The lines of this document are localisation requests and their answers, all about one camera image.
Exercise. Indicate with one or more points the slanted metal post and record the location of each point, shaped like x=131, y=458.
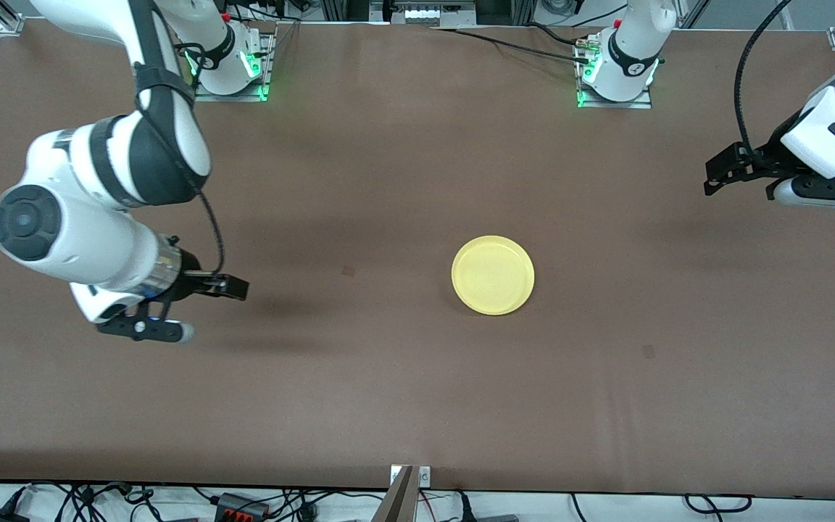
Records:
x=397, y=500

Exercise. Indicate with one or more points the aluminium profile post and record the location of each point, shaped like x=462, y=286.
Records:
x=345, y=10
x=528, y=11

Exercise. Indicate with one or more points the grey box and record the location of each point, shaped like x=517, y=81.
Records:
x=496, y=518

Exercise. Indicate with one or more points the black power adapter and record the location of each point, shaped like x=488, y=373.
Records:
x=1, y=516

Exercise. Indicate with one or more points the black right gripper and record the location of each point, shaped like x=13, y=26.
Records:
x=187, y=282

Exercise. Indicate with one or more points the device with white connectors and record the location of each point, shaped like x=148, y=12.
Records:
x=438, y=16

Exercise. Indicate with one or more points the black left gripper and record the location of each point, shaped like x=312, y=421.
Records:
x=767, y=159

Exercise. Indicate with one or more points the small brown tape patch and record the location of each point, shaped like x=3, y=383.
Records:
x=349, y=271

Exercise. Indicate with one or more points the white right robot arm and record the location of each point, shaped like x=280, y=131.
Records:
x=69, y=232

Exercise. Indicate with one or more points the black orange power strip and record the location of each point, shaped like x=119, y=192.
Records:
x=240, y=507

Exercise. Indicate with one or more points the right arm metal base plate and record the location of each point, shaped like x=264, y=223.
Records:
x=264, y=72

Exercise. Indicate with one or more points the black plug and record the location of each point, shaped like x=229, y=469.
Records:
x=465, y=507

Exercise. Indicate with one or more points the small white bracket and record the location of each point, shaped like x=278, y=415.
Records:
x=425, y=475

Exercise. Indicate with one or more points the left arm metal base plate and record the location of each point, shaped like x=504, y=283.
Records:
x=617, y=104

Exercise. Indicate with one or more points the yellow round plate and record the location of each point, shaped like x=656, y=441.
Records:
x=493, y=275

